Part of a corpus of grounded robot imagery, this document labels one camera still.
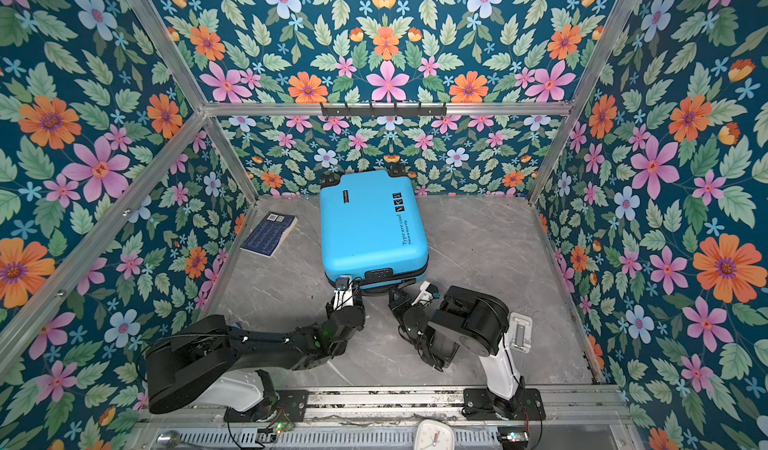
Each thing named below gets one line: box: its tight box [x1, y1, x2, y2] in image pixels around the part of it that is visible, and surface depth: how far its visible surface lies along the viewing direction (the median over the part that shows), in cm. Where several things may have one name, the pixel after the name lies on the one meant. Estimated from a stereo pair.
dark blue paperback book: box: [240, 211, 298, 258], surface depth 110 cm
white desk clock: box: [414, 419, 455, 450], surface depth 69 cm
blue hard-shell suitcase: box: [320, 169, 429, 287], surface depth 87 cm
